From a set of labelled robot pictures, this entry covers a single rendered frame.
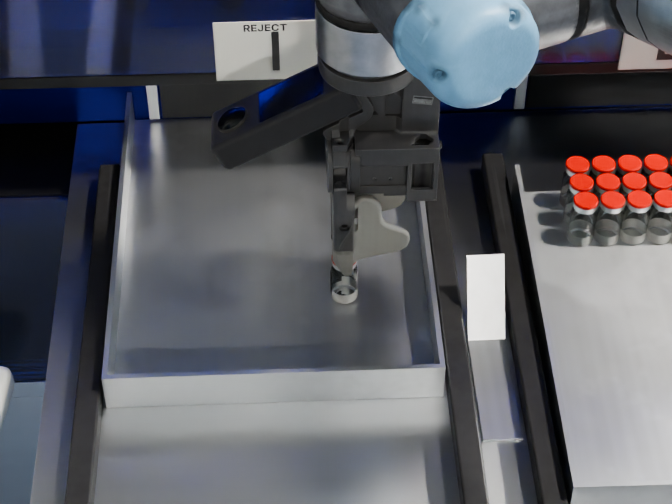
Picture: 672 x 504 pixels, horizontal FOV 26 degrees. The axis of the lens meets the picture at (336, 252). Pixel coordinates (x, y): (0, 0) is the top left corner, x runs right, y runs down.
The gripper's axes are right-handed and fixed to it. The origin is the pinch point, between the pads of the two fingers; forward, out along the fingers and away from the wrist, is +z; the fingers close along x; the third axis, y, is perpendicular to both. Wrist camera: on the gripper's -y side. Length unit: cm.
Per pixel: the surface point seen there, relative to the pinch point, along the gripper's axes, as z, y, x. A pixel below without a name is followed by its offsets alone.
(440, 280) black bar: 3.3, 8.4, -0.3
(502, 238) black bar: 3.3, 14.0, 4.3
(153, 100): 2.6, -16.0, 22.7
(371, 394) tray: 4.8, 2.2, -10.8
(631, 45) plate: -8.3, 25.2, 15.1
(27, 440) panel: 43, -33, 15
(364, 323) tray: 5.1, 2.0, -3.2
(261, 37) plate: -10.1, -5.7, 15.0
